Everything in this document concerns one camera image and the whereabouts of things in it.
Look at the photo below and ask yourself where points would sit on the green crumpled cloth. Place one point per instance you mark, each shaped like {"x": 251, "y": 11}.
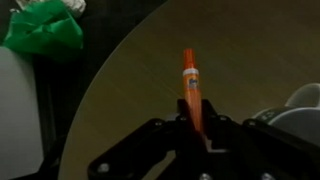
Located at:
{"x": 43, "y": 31}

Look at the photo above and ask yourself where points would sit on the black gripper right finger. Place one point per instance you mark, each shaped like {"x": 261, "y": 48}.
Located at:
{"x": 240, "y": 143}

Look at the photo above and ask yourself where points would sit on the white crumpled paper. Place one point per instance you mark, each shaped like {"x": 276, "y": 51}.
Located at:
{"x": 75, "y": 5}

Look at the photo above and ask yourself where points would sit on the white container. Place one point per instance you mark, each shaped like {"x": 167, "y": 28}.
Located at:
{"x": 16, "y": 116}

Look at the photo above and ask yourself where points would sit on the orange marker with white band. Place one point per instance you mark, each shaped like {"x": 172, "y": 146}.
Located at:
{"x": 191, "y": 73}

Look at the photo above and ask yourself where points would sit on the grey white cup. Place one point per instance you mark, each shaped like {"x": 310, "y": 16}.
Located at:
{"x": 300, "y": 123}

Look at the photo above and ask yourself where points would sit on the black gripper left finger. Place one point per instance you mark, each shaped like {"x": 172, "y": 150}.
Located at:
{"x": 146, "y": 143}

